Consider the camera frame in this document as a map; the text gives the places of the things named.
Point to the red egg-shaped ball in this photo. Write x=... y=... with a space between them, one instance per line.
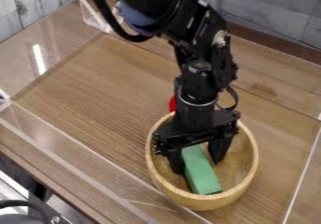
x=172 y=104

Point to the light wooden bowl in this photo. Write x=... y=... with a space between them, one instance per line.
x=234 y=172

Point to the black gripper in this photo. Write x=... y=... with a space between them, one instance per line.
x=197 y=122

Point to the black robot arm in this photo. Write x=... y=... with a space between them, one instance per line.
x=196 y=32

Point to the green rectangular block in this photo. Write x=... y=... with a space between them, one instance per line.
x=200 y=176

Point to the black metal mount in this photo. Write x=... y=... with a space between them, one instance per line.
x=45 y=213

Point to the clear acrylic corner bracket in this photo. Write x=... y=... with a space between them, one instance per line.
x=92 y=18

